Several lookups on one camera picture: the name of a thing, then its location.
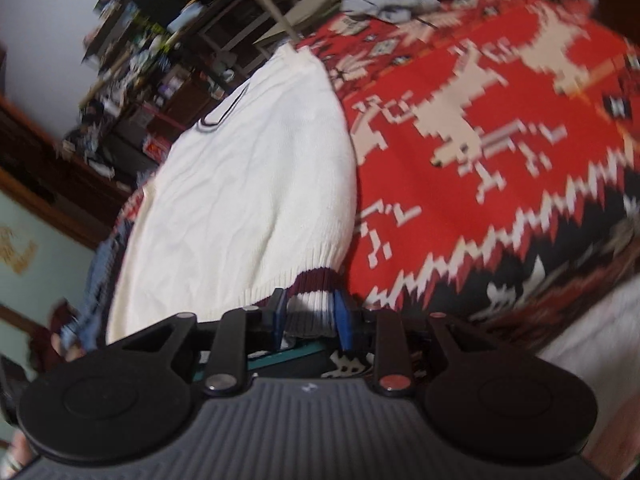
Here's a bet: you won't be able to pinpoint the white drawer rack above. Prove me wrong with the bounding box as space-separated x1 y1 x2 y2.
197 0 301 86

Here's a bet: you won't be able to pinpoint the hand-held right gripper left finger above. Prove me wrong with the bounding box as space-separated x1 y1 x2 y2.
120 289 290 395

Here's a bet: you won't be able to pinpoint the white knit sweater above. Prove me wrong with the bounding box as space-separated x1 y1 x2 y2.
107 42 358 346

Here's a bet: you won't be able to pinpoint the blue jeans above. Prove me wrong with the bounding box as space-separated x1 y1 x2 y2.
60 180 151 351

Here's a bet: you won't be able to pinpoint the wooden drawer cabinet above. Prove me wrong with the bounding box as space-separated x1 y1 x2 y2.
115 75 221 161

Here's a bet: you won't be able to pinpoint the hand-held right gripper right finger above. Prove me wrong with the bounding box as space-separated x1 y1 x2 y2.
335 290 501 398

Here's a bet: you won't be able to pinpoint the cluttered wooden shelf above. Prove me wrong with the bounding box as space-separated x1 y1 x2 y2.
77 0 211 126

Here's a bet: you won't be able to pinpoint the green cutting mat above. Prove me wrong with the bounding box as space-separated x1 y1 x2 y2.
195 340 331 376

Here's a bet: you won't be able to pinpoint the red and white box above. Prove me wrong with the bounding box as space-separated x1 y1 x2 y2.
142 135 173 161

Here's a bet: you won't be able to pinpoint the beige chair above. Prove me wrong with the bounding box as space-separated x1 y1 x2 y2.
237 0 351 43

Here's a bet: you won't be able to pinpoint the wooden door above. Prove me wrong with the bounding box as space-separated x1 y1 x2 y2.
0 50 136 251

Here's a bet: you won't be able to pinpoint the red patterned blanket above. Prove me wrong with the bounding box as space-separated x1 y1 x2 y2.
295 0 640 378

